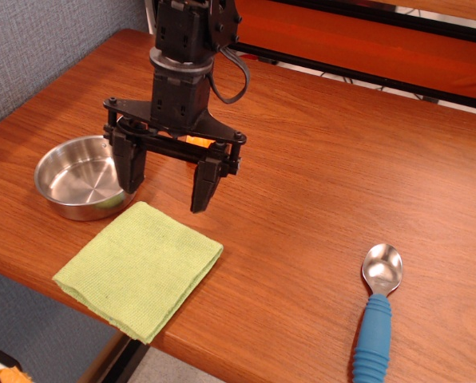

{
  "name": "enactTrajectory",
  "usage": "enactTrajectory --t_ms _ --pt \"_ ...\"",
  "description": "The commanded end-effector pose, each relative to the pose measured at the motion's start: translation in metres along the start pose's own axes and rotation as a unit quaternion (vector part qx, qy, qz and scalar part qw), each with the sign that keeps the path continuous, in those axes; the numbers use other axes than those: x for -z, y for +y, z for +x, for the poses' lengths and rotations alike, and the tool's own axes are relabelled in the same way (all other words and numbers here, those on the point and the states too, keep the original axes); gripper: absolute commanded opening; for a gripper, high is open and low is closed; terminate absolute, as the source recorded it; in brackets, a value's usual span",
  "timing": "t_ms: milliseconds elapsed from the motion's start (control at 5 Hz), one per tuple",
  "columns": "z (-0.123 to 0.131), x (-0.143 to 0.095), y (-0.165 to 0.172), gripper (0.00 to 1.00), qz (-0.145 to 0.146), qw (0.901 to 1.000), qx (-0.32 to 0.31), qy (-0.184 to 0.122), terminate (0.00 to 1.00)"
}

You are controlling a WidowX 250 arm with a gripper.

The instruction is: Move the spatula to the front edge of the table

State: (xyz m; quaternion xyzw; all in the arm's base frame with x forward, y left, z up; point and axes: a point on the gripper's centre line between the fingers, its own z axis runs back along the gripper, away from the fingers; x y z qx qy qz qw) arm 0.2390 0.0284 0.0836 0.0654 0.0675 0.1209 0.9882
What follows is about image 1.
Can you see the blue handled metal spoon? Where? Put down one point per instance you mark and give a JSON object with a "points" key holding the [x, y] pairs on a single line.
{"points": [[382, 270]]}

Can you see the orange plastic half fruit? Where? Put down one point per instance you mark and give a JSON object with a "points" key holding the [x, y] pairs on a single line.
{"points": [[198, 141]]}

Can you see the orange black object bottom left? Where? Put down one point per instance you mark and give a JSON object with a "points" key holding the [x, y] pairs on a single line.
{"points": [[11, 370]]}

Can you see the small stainless steel pan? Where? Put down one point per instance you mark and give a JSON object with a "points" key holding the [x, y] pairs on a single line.
{"points": [[78, 179]]}

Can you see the green folded cloth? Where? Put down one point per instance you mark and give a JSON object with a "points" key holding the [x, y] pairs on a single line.
{"points": [[138, 271]]}

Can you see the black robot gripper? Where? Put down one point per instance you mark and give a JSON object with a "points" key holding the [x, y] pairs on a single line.
{"points": [[177, 108]]}

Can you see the table leg frame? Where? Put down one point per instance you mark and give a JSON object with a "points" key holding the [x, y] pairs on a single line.
{"points": [[117, 361]]}

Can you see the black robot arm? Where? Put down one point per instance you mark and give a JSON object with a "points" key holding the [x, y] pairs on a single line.
{"points": [[189, 30]]}

